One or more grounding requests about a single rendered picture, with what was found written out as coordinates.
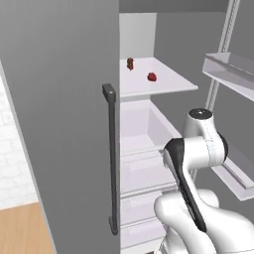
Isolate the white fridge drawer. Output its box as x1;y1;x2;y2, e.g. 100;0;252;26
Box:
119;106;183;157

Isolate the clear fridge door bin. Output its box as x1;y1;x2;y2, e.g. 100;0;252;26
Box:
201;52;254;102
211;142;254;202

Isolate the red strawberry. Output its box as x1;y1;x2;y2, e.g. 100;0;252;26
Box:
147;71;158;83

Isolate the grey fridge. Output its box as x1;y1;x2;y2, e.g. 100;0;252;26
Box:
0;0;232;254

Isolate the dark grey fridge door handle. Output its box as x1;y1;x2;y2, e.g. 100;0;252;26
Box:
101;82;120;236

